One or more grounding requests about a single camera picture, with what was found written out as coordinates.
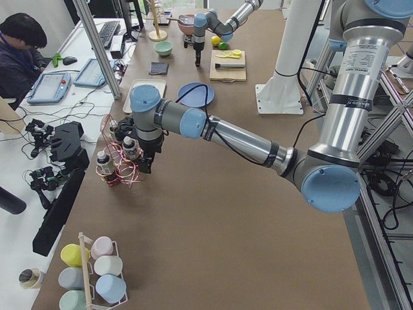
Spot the blue plate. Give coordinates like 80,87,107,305
177,82,215,108

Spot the silver robot arm near bottles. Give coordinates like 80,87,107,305
129,1,412,212

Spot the dark drink bottle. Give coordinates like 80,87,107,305
96,150,118,186
122,136,139,160
109,120,117,141

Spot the yellow lemon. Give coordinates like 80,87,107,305
210,36,222,47

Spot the green lime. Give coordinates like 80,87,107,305
218,42,228,50

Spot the wooden cutting board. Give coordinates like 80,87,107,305
210,50,247,82

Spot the green bowl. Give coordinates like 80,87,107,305
154,41,174,57

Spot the yellow peeler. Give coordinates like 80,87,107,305
216,49,242,59

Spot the grey folded cloth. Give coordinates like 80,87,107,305
148,62,169,75

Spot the pink bowl with ice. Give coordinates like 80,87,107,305
177,22,194,36

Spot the beige tray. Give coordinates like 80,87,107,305
123,79,166,114

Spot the metal ice scoop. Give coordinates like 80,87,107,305
167,14,194,26

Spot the wooden mug tree stand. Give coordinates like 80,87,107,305
145,0,168,42

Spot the white pillar with base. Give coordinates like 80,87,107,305
256,0,325,114

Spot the pink cup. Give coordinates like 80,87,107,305
90,236,113,260

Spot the black keyboard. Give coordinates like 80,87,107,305
98,21,120,49

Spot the blue teach pendant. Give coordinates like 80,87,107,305
73,58,106,88
27,72,71,105

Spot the white cup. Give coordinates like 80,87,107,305
94,256,123,276

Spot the yellow cup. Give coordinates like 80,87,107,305
60,243,82,267

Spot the blue cup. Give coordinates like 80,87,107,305
96,274,126,304

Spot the grey cup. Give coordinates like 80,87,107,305
58,267,84,290

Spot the white cup rack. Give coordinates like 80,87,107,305
78,232,128,309

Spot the mint green cup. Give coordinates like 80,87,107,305
59,290,86,310

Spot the tape roll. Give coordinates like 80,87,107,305
18,268,45,289

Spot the seated person dark hair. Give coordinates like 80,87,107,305
1,13,48,109

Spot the black handled knife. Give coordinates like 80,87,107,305
215,63,246,69

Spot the copper wire bottle rack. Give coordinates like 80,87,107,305
96,114,143,187

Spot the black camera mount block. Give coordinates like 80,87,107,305
50,121,90,175

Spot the aluminium frame post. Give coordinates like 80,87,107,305
73,0,121,99

